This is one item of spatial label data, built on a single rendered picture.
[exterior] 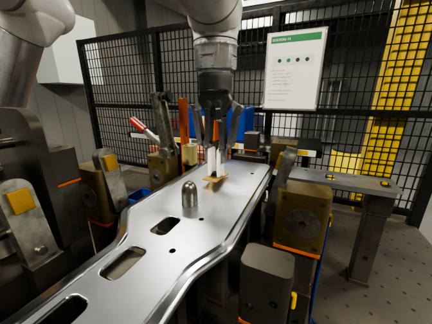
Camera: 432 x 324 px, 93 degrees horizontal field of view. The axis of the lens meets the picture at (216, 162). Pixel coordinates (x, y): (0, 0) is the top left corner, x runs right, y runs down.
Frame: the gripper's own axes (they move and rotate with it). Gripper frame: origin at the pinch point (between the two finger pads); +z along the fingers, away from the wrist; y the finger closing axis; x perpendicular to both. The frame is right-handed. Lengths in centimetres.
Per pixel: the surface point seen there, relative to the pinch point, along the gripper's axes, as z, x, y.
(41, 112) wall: 3, 96, -273
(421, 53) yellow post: -29, 58, 52
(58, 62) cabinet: -50, 105, -234
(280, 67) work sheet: -27, 54, 5
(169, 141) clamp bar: -3.9, 0.8, -14.3
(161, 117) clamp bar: -10.4, -1.7, -14.4
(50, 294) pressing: 4.6, -36.0, -3.0
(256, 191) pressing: 5.4, -1.0, 10.6
